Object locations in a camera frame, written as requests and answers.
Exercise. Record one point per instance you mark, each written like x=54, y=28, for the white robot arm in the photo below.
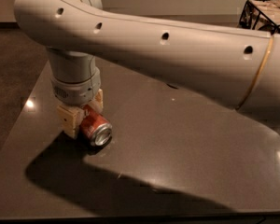
x=237, y=68

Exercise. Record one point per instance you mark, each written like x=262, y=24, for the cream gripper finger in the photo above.
x=71, y=118
x=97, y=103

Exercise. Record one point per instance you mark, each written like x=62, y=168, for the red coke can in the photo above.
x=95, y=127

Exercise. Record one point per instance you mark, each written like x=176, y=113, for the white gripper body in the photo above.
x=78, y=92

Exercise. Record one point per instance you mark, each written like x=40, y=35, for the white napkins in basket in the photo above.
x=272, y=12

